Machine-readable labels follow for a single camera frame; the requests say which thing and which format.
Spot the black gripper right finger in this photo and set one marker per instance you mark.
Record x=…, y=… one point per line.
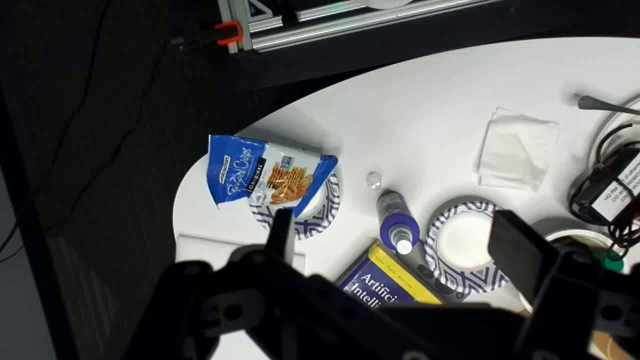
x=520, y=252

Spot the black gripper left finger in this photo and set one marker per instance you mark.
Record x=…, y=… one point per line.
x=281, y=232

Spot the black charger with white label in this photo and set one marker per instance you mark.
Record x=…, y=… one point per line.
x=610, y=192

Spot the blue patterned paper bowl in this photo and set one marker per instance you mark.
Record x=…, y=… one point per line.
x=466, y=242

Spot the blue snack bag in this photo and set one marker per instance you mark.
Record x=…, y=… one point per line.
x=266, y=177

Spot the green wooden block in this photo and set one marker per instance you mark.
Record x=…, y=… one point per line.
x=608, y=261

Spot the white paper napkin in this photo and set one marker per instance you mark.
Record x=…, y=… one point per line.
x=517, y=149

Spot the small clear bottle cap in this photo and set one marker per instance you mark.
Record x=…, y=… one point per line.
x=374, y=179

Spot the blue and yellow book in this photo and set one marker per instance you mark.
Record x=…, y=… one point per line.
x=380, y=276

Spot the blue spray bottle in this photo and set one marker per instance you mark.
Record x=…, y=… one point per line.
x=397, y=227

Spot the aluminium frame rail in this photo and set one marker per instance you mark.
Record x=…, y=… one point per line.
x=312, y=23

